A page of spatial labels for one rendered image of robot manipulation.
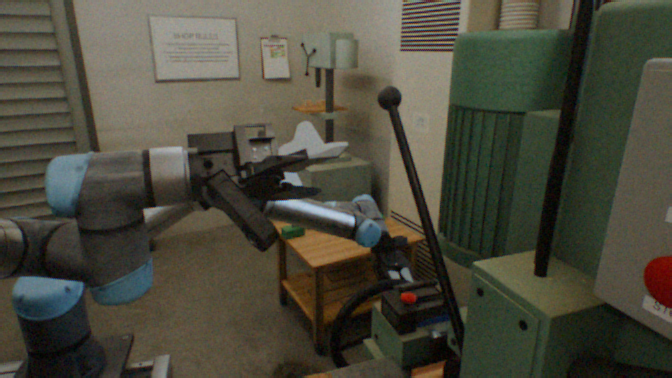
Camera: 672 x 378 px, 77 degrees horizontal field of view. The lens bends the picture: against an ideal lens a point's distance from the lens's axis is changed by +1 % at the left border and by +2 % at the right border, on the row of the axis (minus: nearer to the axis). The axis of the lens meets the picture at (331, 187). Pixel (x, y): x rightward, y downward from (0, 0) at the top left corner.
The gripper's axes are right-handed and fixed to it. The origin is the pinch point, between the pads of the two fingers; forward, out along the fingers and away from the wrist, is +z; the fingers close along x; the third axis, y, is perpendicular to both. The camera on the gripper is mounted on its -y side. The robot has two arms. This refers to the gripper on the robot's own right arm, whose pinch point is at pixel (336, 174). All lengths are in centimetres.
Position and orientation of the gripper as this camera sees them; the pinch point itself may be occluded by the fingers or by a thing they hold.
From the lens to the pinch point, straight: 60.8
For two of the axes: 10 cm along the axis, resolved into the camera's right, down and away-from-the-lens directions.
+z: 9.4, -1.1, 3.3
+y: -2.3, -9.1, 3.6
